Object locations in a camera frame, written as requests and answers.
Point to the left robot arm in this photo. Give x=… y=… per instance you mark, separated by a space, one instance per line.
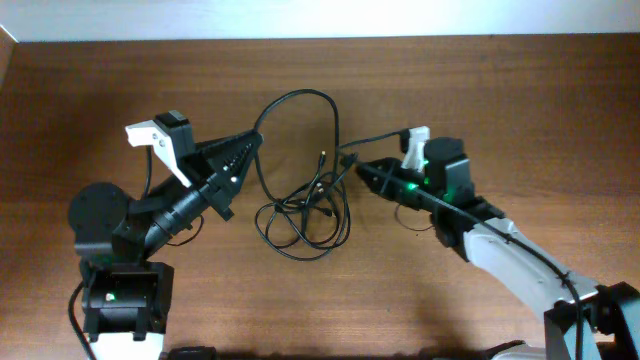
x=126 y=297

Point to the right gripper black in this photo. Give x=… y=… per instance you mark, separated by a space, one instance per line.
x=381 y=185

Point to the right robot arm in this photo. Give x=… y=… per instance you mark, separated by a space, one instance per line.
x=612 y=320

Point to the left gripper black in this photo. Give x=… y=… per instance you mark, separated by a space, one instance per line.
x=217 y=179

